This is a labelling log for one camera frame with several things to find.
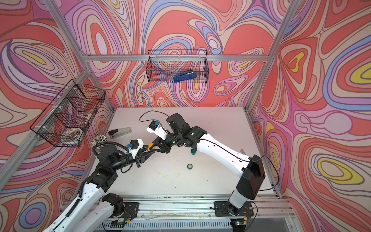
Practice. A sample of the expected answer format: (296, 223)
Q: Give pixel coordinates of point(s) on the blue stapler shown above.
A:
(185, 76)

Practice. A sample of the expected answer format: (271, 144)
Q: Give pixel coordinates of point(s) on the back black wire basket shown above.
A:
(164, 64)

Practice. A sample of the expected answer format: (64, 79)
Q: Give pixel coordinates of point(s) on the grey stapler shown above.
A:
(119, 132)

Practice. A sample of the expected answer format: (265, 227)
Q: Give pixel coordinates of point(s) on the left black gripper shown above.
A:
(143, 158)

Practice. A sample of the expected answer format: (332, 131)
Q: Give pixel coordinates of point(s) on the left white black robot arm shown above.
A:
(93, 204)

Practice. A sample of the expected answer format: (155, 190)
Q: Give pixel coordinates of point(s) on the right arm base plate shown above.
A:
(226, 209)

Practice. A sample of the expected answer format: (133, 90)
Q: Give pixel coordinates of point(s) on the left black wire basket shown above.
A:
(75, 106)

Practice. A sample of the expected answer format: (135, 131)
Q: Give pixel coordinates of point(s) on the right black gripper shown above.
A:
(161, 143)

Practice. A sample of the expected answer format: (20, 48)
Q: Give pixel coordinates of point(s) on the black wire basket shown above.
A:
(75, 106)
(164, 64)

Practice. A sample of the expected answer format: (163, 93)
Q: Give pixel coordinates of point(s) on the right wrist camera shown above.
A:
(156, 128)

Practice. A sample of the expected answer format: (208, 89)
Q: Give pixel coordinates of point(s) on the cup of pencils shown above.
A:
(98, 140)

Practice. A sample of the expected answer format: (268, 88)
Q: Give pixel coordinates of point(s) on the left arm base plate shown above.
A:
(127, 210)

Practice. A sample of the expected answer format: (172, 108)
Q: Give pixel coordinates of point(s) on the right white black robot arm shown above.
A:
(250, 170)

